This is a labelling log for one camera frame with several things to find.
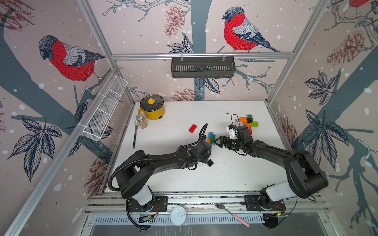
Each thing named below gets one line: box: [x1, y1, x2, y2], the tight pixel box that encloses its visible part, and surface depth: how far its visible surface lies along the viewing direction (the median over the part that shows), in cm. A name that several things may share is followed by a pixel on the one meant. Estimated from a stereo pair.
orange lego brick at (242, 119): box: [238, 117, 248, 123], surface depth 106 cm
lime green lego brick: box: [250, 121, 259, 127], surface depth 106 cm
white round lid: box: [170, 205, 188, 227], surface depth 67 cm
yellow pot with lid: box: [137, 94, 165, 121], surface depth 106 cm
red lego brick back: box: [188, 123, 198, 134], surface depth 105 cm
